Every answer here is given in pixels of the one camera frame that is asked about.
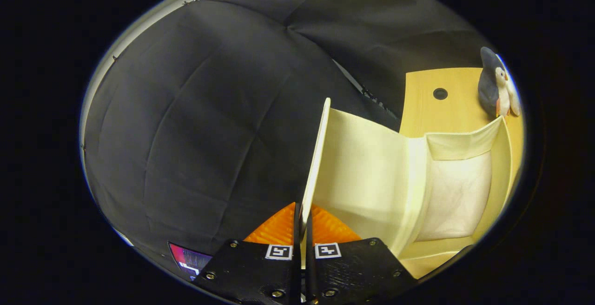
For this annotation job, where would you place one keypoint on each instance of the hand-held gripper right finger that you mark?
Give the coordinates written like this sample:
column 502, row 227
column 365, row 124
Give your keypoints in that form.
column 310, row 272

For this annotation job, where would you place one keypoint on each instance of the cream fabric storage box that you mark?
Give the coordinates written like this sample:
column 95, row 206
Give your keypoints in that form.
column 367, row 170

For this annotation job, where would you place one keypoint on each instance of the colourful magazines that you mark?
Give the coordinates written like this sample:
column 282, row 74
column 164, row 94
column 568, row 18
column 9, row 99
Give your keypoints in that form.
column 190, row 258

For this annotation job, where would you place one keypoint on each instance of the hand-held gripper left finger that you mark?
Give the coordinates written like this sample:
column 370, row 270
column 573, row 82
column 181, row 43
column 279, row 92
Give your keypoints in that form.
column 297, row 272

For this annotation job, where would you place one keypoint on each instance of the black desk grommet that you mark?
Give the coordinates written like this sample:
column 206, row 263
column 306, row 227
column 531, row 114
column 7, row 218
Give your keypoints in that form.
column 440, row 93

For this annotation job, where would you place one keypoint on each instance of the grey penguin plush toy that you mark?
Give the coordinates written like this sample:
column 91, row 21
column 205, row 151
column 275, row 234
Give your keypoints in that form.
column 490, row 86

